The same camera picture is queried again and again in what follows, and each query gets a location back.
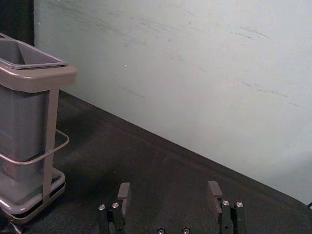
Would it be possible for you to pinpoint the grey plastic bin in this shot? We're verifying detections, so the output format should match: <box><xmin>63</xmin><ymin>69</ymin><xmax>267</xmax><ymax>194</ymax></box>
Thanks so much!
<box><xmin>0</xmin><ymin>39</ymin><xmax>67</xmax><ymax>182</ymax></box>

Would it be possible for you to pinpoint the black rack with steel bars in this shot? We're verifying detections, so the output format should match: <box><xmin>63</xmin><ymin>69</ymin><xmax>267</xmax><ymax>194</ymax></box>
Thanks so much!
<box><xmin>0</xmin><ymin>32</ymin><xmax>78</xmax><ymax>225</ymax></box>

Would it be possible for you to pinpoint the plain pale wall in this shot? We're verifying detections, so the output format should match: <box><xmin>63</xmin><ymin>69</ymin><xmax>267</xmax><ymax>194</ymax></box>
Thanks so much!
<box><xmin>33</xmin><ymin>0</ymin><xmax>312</xmax><ymax>205</ymax></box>

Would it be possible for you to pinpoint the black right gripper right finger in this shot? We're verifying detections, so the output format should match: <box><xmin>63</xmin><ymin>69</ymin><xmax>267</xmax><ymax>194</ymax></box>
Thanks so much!
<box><xmin>206</xmin><ymin>180</ymin><xmax>248</xmax><ymax>234</ymax></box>

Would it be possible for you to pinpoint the black table cloth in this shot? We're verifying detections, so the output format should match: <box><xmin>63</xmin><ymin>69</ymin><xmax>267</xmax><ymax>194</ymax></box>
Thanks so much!
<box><xmin>0</xmin><ymin>89</ymin><xmax>312</xmax><ymax>234</ymax></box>

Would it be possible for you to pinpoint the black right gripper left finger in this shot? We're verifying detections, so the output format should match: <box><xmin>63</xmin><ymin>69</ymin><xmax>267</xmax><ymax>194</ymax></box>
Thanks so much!
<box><xmin>98</xmin><ymin>182</ymin><xmax>132</xmax><ymax>234</ymax></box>

